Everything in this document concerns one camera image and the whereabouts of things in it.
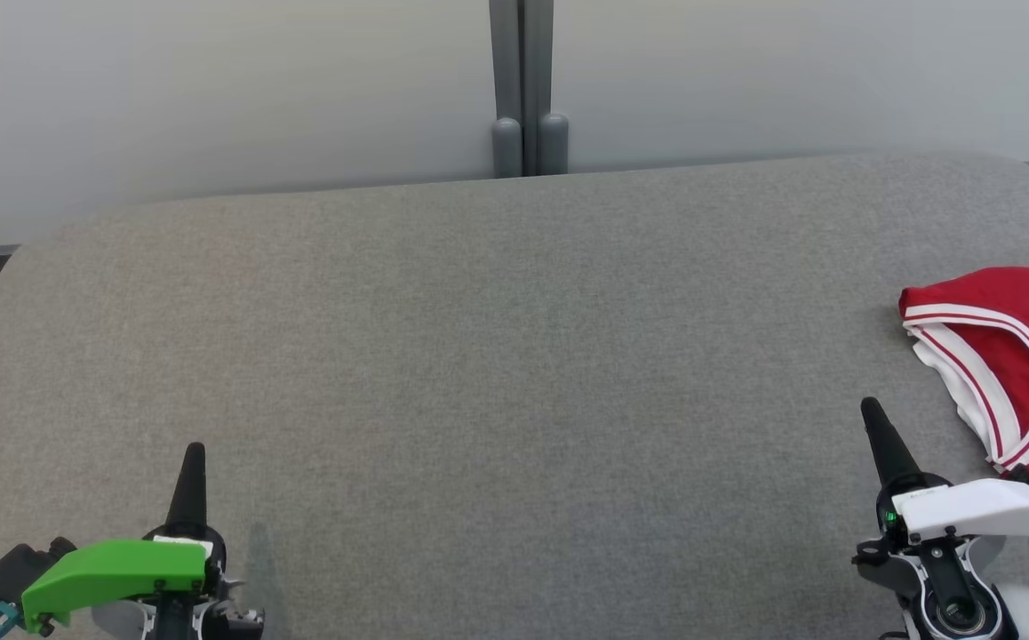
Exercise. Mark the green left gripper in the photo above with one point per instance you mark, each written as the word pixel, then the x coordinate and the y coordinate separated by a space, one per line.
pixel 115 573

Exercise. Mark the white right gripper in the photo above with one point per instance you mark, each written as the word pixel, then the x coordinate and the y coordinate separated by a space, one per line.
pixel 981 511

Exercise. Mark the red jersey with black number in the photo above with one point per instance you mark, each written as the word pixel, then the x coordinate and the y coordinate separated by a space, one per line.
pixel 1012 356

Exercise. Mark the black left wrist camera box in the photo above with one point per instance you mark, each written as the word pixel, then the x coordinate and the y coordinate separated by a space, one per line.
pixel 17 569

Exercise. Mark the grey partition post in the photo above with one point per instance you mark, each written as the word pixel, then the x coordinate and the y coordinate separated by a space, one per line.
pixel 546 89
pixel 506 89

